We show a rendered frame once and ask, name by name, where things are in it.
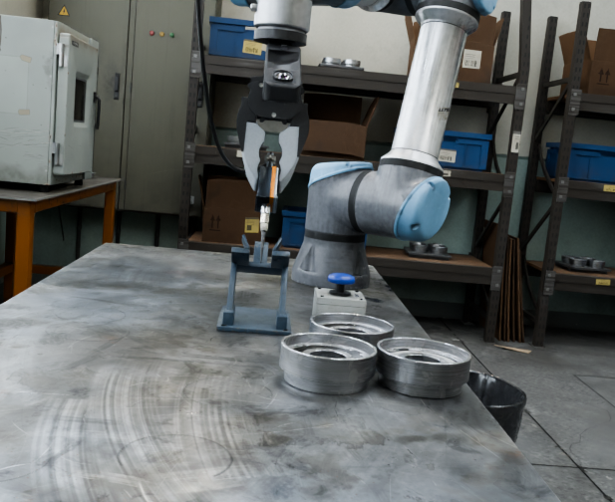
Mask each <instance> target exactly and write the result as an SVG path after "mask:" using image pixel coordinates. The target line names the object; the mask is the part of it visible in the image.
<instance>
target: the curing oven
mask: <svg viewBox="0 0 615 502"><path fill-rule="evenodd" d="M98 74H99V42H97V41H95V40H93V39H89V38H88V37H86V36H84V35H82V34H81V33H79V32H77V31H75V30H74V29H72V28H70V27H68V26H66V25H65V24H63V23H61V22H58V21H53V20H46V19H38V18H28V17H19V16H9V15H0V181H10V182H21V183H32V184H39V190H38V191H39V192H49V185H53V184H59V183H64V182H69V181H75V182H74V184H75V185H83V179H89V178H92V168H93V159H94V141H95V129H99V126H100V113H101V99H100V98H99V95H97V86H98ZM97 102H98V110H97V122H96V104H97Z"/></svg>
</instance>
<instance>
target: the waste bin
mask: <svg viewBox="0 0 615 502"><path fill-rule="evenodd" d="M466 384H467V385H468V386H469V387H470V389H471V390H472V391H473V392H474V394H475V395H476V396H477V397H478V399H479V400H480V401H481V402H482V404H483V405H484V407H485V408H486V409H487V410H488V411H489V412H490V414H491V415H492V416H493V417H494V419H495V420H496V421H497V422H498V424H499V425H500V426H501V427H502V429H503V430H504V431H505V432H506V434H507V435H508V436H509V437H510V439H511V440H512V441H513V442H514V444H515V442H516V440H517V435H518V432H519V429H520V425H521V420H522V415H523V410H524V408H525V406H526V401H527V398H526V394H525V392H524V391H523V390H522V389H520V388H519V387H517V386H516V385H514V384H512V383H510V382H509V381H506V380H504V379H502V378H500V377H497V376H492V375H488V374H484V373H480V372H475V371H469V379H468V382H467V383H466Z"/></svg>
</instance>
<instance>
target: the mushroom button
mask: <svg viewBox="0 0 615 502"><path fill-rule="evenodd" d="M328 281H329V282H331V283H335V284H337V288H336V292H344V291H345V285H352V284H355V277H353V276H352V275H349V274H344V273H333V274H330V275H329V276H328Z"/></svg>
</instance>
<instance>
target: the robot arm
mask: <svg viewBox="0 0 615 502"><path fill-rule="evenodd" d="M230 1H231V2H232V3H233V4H234V5H237V6H240V7H249V8H250V10H251V11H253V12H256V13H255V15H254V26H255V28H256V29H255V30H254V41H256V42H258V43H262V44H266V53H265V65H264V72H263V76H261V77H258V76H254V77H251V79H250V84H248V85H247V88H248V89H250V92H249V95H248V98H245V97H242V98H241V106H240V109H239V111H238V115H237V120H236V128H237V134H238V139H239V144H240V149H241V151H242V158H243V163H244V168H245V172H246V176H247V179H248V181H249V183H250V185H251V187H252V189H253V190H254V191H257V187H258V177H259V173H258V165H259V163H260V154H259V150H260V147H261V146H262V145H263V143H264V140H265V131H264V130H263V129H262V128H261V127H260V126H259V125H258V122H257V121H256V120H260V122H261V123H263V122H264V121H277V122H282V123H283V124H284V125H287V124H290V125H288V128H287V129H285V130H284V131H282V132H281V133H280V134H279V136H278V140H279V145H280V147H281V150H282V155H281V157H280V160H279V165H280V172H279V175H278V184H277V193H281V192H282V191H283V189H284V188H285V187H286V185H287V184H288V182H289V181H290V179H291V176H292V174H293V172H294V169H295V167H296V164H297V162H298V159H299V157H300V154H301V152H302V149H303V146H304V144H305V141H306V139H307V136H308V133H309V116H308V104H302V98H301V95H302V94H304V93H305V91H304V90H303V89H302V87H303V82H301V49H300V47H305V46H306V45H307V35H306V34H307V33H308V32H309V31H310V23H311V11H312V6H330V7H333V8H341V9H348V8H351V7H354V6H358V7H359V8H361V9H362V10H364V11H368V12H382V13H389V14H395V15H402V16H415V18H416V20H417V22H418V23H419V25H420V26H421V30H420V34H419V38H418V42H417V46H416V50H415V55H414V59H413V62H412V66H411V70H410V74H409V78H408V83H407V87H406V91H405V95H404V99H403V103H402V108H401V112H400V116H399V120H398V124H397V128H396V133H395V137H394V141H393V145H392V149H391V151H390V152H389V153H387V154H386V155H384V156H382V157H381V159H380V163H379V167H378V171H374V168H373V164H372V163H370V162H357V161H350V162H323V163H318V164H316V165H314V166H313V168H312V170H311V175H310V182H309V184H308V188H309V191H308V202H307V212H306V223H305V234H304V241H303V243H302V246H301V248H300V250H299V253H298V255H297V257H296V260H295V262H294V264H293V267H292V274H291V279H292V280H293V281H295V282H297V283H300V284H304V285H308V286H313V287H319V288H326V289H336V288H337V284H335V283H331V282H329V281H328V276H329V275H330V274H333V273H344V274H349V275H352V276H353V277H355V284H352V285H345V290H360V289H366V288H368V287H369V286H370V270H369V265H368V260H367V256H366V251H365V236H366V233H367V234H373V235H379V236H384V237H390V238H396V239H399V240H401V241H409V240H410V241H418V242H422V241H426V240H428V239H430V238H432V237H433V236H434V235H435V234H436V233H437V232H438V231H439V230H440V228H441V227H442V225H443V223H444V221H445V219H446V217H447V214H448V211H449V207H450V202H451V199H450V198H449V196H450V194H451V191H450V187H449V185H448V183H447V182H446V181H445V180H444V179H443V176H444V171H443V169H442V168H441V166H440V165H439V162H438V159H439V155H440V151H441V147H442V142H443V138H444V134H445V130H446V125H447V121H448V117H449V113H450V108H451V104H452V100H453V96H454V92H455V87H456V83H457V79H458V75H459V70H460V66H461V59H462V54H463V50H464V46H465V42H466V37H467V36H468V35H470V34H472V33H473V32H475V31H476V30H477V27H478V23H479V19H480V16H481V15H482V16H486V15H488V14H491V13H492V12H493V10H494V9H495V6H496V3H497V0H230Z"/></svg>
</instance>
